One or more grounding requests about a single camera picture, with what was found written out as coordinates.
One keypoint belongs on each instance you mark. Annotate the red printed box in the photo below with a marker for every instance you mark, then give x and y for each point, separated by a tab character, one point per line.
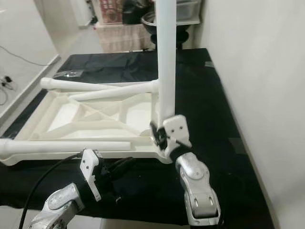
109	12

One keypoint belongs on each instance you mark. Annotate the white plastic table top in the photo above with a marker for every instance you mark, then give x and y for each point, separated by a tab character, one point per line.
71	114

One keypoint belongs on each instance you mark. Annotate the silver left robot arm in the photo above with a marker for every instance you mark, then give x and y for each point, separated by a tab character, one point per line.
57	207

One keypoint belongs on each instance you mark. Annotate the small grey tape patch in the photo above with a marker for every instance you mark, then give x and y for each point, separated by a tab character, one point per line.
209	64

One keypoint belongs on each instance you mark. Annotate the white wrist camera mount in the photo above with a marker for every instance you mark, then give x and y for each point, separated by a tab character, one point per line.
90	164
176	126

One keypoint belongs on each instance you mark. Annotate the black tablecloth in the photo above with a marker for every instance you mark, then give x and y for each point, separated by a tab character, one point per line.
114	62

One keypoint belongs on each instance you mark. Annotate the white plastic table leg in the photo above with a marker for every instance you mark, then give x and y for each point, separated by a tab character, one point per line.
166	57
66	146
57	84
124	89

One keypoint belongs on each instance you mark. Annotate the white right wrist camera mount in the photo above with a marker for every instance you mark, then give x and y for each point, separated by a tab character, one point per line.
176	126

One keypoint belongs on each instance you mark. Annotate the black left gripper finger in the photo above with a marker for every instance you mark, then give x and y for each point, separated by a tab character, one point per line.
125	165
117	194

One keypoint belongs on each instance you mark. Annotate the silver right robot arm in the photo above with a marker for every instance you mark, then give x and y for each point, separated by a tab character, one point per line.
198	191

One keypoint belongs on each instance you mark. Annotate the large black wok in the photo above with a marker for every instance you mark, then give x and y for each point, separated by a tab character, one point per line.
181	29

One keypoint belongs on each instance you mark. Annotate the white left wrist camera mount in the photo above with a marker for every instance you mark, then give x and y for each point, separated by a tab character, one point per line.
90	164

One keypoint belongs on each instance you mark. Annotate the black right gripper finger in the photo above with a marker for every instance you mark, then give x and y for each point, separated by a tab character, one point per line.
154	131

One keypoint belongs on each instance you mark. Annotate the pink cloth covered table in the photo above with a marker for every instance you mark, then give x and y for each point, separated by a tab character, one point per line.
124	40

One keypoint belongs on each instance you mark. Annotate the clear plastic storage box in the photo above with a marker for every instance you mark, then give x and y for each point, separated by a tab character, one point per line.
188	12

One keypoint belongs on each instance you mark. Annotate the black bag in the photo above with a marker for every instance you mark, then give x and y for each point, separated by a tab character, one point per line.
136	13

